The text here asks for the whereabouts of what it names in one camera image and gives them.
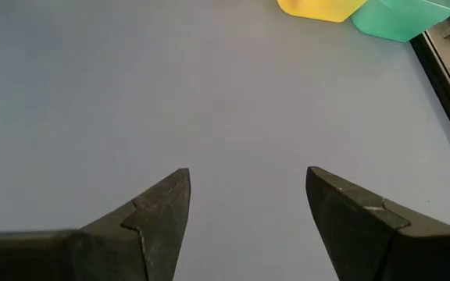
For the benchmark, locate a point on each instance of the lime green plastic bin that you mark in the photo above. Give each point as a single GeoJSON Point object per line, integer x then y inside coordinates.
{"type": "Point", "coordinates": [318, 9]}

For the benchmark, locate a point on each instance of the teal plastic bin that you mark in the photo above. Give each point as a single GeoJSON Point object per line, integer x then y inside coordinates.
{"type": "Point", "coordinates": [397, 19]}

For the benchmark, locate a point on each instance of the blue table mat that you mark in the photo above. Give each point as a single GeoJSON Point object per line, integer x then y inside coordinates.
{"type": "Point", "coordinates": [209, 97]}

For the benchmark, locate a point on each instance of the black table frame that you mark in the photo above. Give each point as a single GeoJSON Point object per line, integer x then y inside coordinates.
{"type": "Point", "coordinates": [445, 89]}

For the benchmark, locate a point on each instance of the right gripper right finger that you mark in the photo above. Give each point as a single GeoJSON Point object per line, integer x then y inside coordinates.
{"type": "Point", "coordinates": [385, 250]}

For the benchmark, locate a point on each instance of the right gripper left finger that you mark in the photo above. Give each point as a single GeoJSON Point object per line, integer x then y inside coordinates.
{"type": "Point", "coordinates": [111, 253]}

